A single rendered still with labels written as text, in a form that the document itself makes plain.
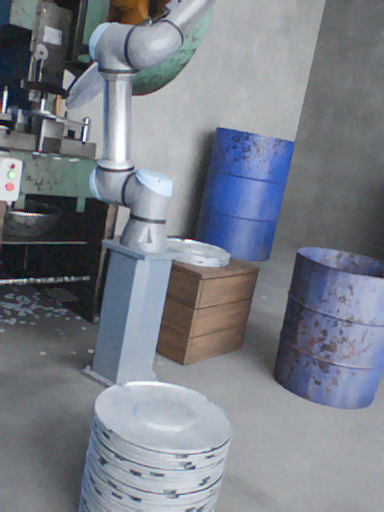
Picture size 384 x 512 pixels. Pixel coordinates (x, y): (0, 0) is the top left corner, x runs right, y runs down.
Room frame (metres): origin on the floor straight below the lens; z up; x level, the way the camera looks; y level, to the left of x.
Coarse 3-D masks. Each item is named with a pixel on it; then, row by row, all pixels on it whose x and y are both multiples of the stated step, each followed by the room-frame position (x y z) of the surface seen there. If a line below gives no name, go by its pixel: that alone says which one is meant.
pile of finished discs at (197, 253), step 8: (168, 240) 2.36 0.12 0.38; (176, 240) 2.40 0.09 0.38; (176, 248) 2.23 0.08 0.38; (184, 248) 2.24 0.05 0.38; (192, 248) 2.26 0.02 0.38; (200, 248) 2.30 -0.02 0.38; (208, 248) 2.36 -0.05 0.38; (216, 248) 2.39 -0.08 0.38; (184, 256) 2.14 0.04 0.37; (192, 256) 2.14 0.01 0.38; (200, 256) 2.17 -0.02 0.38; (208, 256) 2.20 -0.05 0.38; (216, 256) 2.23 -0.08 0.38; (224, 256) 2.26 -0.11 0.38; (200, 264) 2.14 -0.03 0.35; (208, 264) 2.15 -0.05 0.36; (224, 264) 2.22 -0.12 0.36
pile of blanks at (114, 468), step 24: (96, 432) 1.08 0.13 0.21; (96, 456) 1.06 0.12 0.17; (120, 456) 1.03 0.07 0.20; (144, 456) 1.01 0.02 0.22; (168, 456) 1.00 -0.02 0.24; (192, 456) 1.01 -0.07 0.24; (216, 456) 1.06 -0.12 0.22; (96, 480) 1.05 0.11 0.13; (120, 480) 1.01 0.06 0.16; (144, 480) 1.00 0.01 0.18; (168, 480) 1.00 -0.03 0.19; (192, 480) 1.02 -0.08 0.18; (216, 480) 1.09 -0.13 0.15; (96, 504) 1.04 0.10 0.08; (120, 504) 1.01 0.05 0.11; (144, 504) 1.00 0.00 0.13; (168, 504) 1.00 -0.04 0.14; (192, 504) 1.03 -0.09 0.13
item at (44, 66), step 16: (48, 0) 2.29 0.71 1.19; (48, 16) 2.25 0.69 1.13; (64, 16) 2.29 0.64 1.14; (48, 32) 2.25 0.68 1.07; (64, 32) 2.30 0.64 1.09; (48, 48) 2.26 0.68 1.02; (64, 48) 2.31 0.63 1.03; (16, 64) 2.28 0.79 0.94; (32, 64) 2.22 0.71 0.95; (48, 64) 2.23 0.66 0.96; (64, 64) 2.31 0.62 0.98; (32, 80) 2.23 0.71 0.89; (48, 80) 2.24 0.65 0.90
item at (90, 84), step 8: (96, 64) 1.98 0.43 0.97; (88, 72) 1.97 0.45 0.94; (96, 72) 2.04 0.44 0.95; (80, 80) 1.97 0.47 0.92; (88, 80) 2.03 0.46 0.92; (96, 80) 2.12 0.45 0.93; (72, 88) 1.99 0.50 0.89; (80, 88) 2.03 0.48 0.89; (88, 88) 2.12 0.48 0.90; (96, 88) 2.17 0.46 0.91; (72, 96) 2.03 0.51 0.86; (80, 96) 2.10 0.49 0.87; (88, 96) 2.17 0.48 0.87; (72, 104) 2.09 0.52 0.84; (80, 104) 2.17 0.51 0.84
